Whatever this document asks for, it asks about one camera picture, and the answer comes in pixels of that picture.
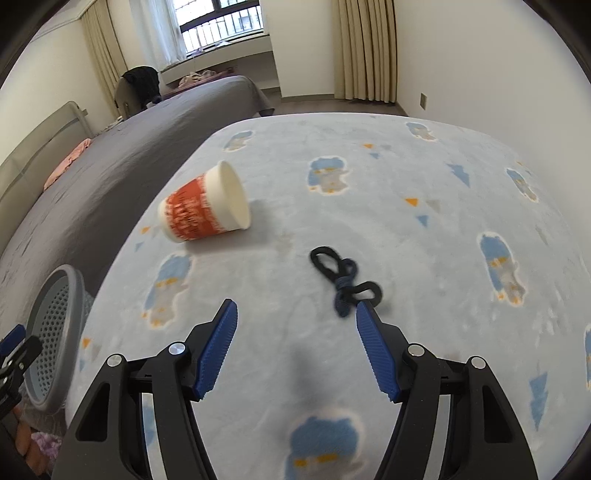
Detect window with black frame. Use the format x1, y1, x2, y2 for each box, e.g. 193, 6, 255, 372
172, 0, 264, 52

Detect beige right curtain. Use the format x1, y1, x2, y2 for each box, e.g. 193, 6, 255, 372
332, 0, 398, 104

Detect light blue patterned rug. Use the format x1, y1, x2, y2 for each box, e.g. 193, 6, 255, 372
66, 114, 590, 479

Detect pink pillow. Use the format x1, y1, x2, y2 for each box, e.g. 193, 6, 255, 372
43, 138, 92, 191

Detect black knotted hair tie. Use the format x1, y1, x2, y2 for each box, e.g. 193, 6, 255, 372
308, 245, 385, 318

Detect beige curtain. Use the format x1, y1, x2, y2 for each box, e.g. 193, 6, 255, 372
332, 0, 398, 104
81, 0, 127, 101

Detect grey upholstered headboard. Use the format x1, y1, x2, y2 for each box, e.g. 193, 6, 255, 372
0, 101, 93, 248

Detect person's left hand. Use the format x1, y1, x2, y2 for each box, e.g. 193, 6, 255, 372
12, 407, 48, 476

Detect bed with grey sheet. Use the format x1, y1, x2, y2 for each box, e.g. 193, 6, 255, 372
1, 75, 273, 332

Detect chair with black jacket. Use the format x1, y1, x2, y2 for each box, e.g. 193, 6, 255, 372
114, 66, 162, 119

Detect grey perforated trash basket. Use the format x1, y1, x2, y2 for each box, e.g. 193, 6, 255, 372
25, 264, 94, 414

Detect beige left curtain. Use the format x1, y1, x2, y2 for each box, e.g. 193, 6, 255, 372
81, 0, 127, 101

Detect red white paper cup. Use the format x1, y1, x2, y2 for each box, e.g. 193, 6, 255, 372
157, 161, 252, 243

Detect purple knitted blanket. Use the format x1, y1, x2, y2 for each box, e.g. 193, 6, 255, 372
31, 431, 62, 470

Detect pink clothes on sill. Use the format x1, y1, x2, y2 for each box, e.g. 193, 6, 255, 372
175, 69, 233, 92

